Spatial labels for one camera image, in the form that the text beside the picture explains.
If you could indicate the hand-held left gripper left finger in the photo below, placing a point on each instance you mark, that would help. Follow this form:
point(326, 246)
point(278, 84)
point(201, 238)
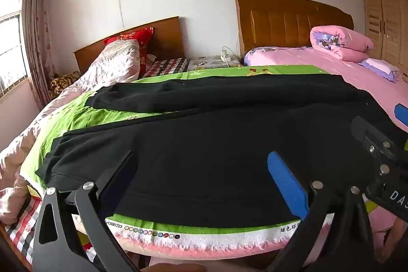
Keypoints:
point(117, 177)

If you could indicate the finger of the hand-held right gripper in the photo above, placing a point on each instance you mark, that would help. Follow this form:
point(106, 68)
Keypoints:
point(402, 114)
point(366, 135)

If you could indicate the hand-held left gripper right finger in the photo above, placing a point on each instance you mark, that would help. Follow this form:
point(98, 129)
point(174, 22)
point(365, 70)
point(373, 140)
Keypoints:
point(287, 182)

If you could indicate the black pants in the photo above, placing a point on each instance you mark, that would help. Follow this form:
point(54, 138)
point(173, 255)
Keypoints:
point(207, 147)

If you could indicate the person's left hand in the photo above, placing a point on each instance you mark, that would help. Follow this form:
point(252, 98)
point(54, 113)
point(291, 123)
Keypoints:
point(178, 268)

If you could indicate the purple pillow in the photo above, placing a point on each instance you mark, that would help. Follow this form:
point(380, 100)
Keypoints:
point(390, 76)

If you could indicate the white folded cloth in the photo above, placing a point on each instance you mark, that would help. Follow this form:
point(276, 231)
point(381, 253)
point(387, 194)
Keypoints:
point(381, 65)

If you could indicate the green cartoon printed sheet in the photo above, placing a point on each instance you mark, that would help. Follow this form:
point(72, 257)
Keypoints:
point(79, 119)

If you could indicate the pink bed sheet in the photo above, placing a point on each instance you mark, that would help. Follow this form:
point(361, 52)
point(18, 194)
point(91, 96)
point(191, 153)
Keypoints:
point(318, 63)

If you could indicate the folded pink quilt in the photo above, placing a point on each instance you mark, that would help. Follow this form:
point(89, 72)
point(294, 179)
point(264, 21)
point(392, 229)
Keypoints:
point(344, 42)

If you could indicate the pale pink cloth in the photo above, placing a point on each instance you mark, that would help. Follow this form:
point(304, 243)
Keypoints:
point(242, 265)

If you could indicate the light wooden wardrobe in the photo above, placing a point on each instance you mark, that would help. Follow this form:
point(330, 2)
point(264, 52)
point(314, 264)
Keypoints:
point(385, 14)

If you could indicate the tiger striped plush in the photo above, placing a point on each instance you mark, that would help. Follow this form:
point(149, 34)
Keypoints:
point(63, 82)

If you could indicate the pale pink floral quilt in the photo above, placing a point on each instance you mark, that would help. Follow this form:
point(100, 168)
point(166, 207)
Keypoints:
point(105, 68)

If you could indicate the red black plaid blanket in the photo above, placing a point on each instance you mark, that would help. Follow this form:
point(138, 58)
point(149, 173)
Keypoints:
point(22, 233)

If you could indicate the red embroidered pillow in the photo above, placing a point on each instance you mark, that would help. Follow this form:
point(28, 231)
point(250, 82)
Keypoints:
point(140, 39)

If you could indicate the white power strip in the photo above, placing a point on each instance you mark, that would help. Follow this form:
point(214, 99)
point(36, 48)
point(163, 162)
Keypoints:
point(225, 56)

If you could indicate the padded wooden headboard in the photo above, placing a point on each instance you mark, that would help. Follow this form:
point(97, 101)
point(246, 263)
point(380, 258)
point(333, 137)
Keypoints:
point(280, 23)

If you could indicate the nightstand with floral cloth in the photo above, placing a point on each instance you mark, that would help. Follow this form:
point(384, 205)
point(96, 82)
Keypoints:
point(207, 63)

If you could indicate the plain wooden headboard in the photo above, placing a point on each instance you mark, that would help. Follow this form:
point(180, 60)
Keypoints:
point(165, 36)

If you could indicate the pink patterned curtain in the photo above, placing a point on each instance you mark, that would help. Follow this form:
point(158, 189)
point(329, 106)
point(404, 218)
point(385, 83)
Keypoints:
point(38, 29)

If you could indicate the barred window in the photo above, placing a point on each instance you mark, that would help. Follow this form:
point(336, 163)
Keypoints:
point(11, 36)

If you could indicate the wooden bed frame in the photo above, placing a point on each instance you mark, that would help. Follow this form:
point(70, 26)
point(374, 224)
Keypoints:
point(12, 253)

